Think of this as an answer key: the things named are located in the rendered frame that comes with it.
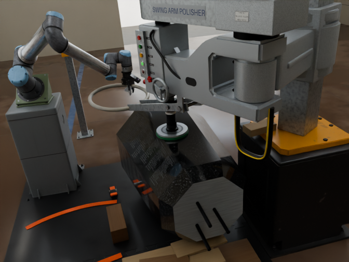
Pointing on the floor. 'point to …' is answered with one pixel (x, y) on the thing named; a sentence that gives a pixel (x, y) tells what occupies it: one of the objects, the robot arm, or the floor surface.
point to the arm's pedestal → (45, 147)
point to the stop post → (77, 99)
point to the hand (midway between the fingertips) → (132, 92)
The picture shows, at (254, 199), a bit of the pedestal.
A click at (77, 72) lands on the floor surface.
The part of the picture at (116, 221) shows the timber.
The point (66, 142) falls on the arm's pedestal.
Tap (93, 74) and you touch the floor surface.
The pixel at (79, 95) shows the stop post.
